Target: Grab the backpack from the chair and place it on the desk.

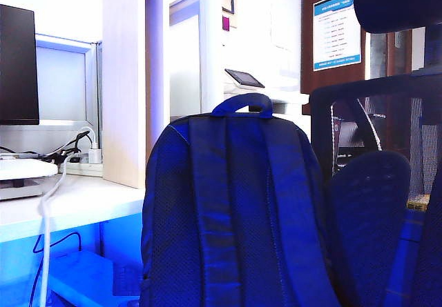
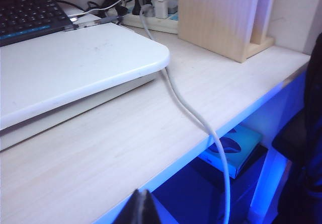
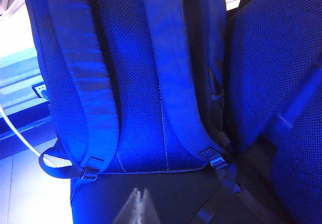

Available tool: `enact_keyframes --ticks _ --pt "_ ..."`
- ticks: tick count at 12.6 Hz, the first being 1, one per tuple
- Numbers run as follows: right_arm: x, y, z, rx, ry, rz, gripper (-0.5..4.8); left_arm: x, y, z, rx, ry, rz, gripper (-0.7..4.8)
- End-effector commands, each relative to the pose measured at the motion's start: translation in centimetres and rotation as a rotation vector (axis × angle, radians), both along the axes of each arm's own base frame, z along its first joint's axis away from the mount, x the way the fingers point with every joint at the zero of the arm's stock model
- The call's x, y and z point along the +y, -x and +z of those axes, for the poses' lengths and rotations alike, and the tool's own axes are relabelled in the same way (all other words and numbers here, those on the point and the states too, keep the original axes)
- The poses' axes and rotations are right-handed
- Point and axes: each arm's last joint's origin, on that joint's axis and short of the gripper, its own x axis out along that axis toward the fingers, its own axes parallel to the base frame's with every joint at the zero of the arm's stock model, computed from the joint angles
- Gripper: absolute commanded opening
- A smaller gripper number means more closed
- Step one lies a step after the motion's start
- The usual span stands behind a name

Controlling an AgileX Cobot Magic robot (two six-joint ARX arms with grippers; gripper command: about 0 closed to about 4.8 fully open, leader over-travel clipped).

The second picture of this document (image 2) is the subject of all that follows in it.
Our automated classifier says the white USB charger plug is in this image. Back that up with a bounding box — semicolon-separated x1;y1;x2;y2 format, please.
153;0;169;20

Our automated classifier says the white desk leg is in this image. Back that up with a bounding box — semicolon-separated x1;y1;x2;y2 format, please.
249;147;293;224

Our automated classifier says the white power strip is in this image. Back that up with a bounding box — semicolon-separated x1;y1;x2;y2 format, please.
122;2;180;35

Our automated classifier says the white monitor riser board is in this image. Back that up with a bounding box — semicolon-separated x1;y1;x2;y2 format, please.
0;22;172;152

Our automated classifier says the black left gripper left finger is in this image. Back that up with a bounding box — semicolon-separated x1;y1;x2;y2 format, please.
122;188;145;224

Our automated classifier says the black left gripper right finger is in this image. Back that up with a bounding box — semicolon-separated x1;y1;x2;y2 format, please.
142;190;164;224

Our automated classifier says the black computer keyboard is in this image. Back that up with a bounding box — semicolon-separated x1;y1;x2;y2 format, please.
0;0;76;47

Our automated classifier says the grey cable connector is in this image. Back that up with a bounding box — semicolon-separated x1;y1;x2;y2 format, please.
99;16;124;25

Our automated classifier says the thin white cable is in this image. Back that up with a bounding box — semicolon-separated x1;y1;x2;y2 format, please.
68;0;142;18

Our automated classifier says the light wooden file organizer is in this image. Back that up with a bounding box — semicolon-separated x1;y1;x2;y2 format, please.
177;0;279;64

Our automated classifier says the thick white cable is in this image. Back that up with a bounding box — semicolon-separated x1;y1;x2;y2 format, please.
139;4;231;224

